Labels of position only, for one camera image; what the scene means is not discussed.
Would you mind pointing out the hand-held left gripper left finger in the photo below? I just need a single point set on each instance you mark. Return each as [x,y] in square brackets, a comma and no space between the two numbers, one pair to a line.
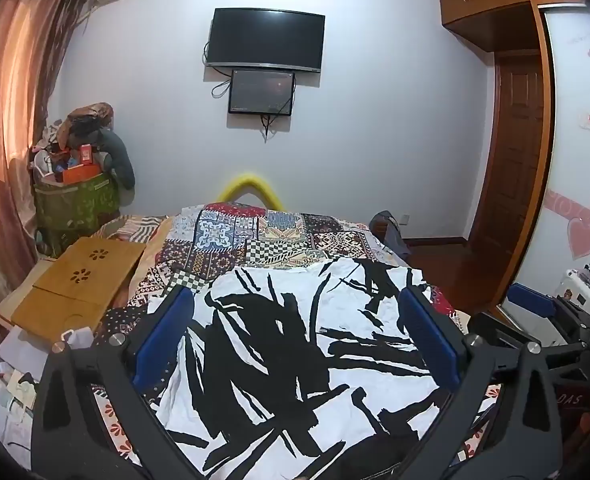
[162,342]

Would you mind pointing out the dark clothes pile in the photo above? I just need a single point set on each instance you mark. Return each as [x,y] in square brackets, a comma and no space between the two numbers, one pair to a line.
[390,232]

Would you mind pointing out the black and white printed shirt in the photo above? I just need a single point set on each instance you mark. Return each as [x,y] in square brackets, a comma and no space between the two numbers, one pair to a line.
[275,360]

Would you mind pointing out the brown wooden door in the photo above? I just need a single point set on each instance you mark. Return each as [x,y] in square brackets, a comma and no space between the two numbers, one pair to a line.
[512,160]

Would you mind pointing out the small black wall monitor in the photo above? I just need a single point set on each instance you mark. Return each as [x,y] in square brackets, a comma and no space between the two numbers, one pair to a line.
[261,91]

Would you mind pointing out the small red box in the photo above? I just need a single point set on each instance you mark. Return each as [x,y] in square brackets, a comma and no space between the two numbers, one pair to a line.
[86,155]

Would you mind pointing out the green patterned storage bag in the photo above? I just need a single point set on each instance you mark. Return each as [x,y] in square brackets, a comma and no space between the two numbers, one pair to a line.
[75,205]

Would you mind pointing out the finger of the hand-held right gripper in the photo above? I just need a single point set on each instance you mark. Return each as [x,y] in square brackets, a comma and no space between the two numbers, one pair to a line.
[530,300]
[497,325]

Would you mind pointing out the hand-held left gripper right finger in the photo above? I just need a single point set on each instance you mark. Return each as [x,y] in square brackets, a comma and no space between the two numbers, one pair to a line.
[432,345]

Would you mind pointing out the white sliding wardrobe door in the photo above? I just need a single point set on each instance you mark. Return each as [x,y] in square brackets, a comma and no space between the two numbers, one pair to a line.
[570,150]

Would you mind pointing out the yellow foam tube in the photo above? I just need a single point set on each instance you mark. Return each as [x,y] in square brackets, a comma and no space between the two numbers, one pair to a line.
[247,182]

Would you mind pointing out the pink brown curtain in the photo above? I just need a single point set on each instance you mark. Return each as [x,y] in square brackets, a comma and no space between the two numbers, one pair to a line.
[10,110]

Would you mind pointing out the black wall television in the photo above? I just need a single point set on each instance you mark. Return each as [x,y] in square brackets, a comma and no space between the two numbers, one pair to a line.
[265,37]

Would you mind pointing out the white appliance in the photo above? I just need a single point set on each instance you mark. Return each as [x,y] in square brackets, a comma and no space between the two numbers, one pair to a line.
[575,286]

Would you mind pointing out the pile of papers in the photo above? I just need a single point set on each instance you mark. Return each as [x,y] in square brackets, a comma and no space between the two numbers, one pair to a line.
[2,405]

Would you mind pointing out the brown cloth bundle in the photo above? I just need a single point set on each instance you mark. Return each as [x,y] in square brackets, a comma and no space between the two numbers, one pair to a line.
[87,120]

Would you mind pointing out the patchwork patterned blanket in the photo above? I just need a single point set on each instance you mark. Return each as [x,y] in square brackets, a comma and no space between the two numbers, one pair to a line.
[285,240]

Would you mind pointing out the orange box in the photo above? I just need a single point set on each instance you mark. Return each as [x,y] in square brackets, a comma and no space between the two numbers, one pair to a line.
[77,174]

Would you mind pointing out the pink heart stickers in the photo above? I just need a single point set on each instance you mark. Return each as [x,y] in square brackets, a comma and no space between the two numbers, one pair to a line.
[585,232]

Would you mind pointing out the wooden folding lap table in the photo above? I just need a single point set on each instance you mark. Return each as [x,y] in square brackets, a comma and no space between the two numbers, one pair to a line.
[75,280]

